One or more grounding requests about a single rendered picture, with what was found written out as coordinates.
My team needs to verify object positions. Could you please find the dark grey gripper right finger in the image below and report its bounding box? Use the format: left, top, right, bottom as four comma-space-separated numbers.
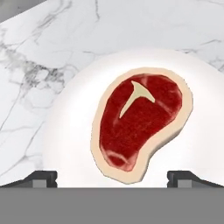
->
166, 170, 224, 189

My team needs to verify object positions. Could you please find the white round plate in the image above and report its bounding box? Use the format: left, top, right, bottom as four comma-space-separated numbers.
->
42, 48, 224, 188

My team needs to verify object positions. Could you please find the raw red steak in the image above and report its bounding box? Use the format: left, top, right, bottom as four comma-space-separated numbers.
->
89, 66, 194, 186

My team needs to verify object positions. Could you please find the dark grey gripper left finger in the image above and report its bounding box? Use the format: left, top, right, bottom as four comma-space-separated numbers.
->
0, 170, 59, 189

